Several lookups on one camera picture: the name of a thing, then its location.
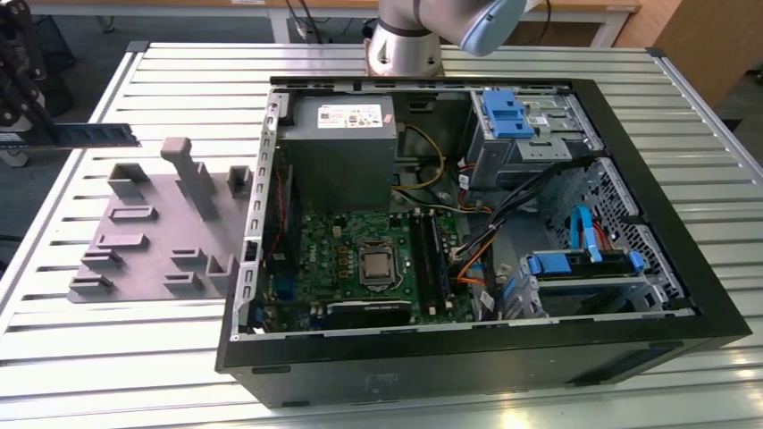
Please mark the metal optical drive cage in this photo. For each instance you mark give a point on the metal optical drive cage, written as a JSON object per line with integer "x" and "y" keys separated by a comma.
{"x": 536, "y": 152}

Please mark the black RAM slot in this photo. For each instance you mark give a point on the black RAM slot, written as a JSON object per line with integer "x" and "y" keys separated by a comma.
{"x": 420, "y": 259}

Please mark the blue RAM stick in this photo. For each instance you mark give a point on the blue RAM stick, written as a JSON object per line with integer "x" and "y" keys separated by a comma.
{"x": 101, "y": 135}

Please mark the black graphics card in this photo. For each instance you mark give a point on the black graphics card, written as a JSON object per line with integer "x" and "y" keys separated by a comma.
{"x": 367, "y": 313}

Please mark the blue plastic drive latch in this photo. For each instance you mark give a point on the blue plastic drive latch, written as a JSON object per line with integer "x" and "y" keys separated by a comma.
{"x": 507, "y": 116}

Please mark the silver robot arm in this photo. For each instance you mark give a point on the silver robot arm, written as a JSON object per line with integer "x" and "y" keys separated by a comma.
{"x": 406, "y": 49}

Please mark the metal disk bay cage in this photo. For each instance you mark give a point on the metal disk bay cage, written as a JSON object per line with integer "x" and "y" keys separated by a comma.
{"x": 596, "y": 283}

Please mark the green motherboard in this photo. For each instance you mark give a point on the green motherboard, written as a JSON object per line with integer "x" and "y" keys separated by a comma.
{"x": 324, "y": 250}

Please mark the grey power supply unit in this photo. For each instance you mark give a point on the grey power supply unit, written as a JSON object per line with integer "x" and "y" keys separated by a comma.
{"x": 334, "y": 170}

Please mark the white table leg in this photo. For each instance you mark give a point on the white table leg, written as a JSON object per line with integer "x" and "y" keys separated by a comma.
{"x": 15, "y": 158}

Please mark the black chair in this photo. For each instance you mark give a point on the black chair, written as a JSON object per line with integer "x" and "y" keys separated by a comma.
{"x": 59, "y": 89}

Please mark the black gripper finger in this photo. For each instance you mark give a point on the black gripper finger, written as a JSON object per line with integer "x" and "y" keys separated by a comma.
{"x": 36, "y": 111}

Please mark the wooden cabinet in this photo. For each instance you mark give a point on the wooden cabinet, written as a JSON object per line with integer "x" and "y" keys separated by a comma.
{"x": 698, "y": 53}

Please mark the silver CPU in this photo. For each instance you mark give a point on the silver CPU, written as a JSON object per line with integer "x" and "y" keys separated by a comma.
{"x": 375, "y": 264}

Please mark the hard disk in blue carrier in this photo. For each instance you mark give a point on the hard disk in blue carrier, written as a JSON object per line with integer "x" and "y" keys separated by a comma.
{"x": 551, "y": 263}

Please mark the grey parts rack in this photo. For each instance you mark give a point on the grey parts rack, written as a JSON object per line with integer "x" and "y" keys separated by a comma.
{"x": 167, "y": 241}

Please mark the black PC case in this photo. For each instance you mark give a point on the black PC case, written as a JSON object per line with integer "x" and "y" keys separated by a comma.
{"x": 476, "y": 357}

